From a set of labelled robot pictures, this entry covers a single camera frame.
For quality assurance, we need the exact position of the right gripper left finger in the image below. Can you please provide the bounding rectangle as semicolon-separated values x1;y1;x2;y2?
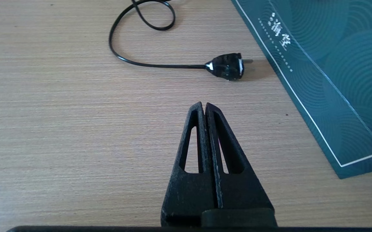
161;102;218;227

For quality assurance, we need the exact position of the black cable with clip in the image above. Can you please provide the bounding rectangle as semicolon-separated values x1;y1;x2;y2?
108;0;254;81

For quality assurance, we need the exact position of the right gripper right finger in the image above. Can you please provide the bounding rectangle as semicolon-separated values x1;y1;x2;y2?
205;102;274;210

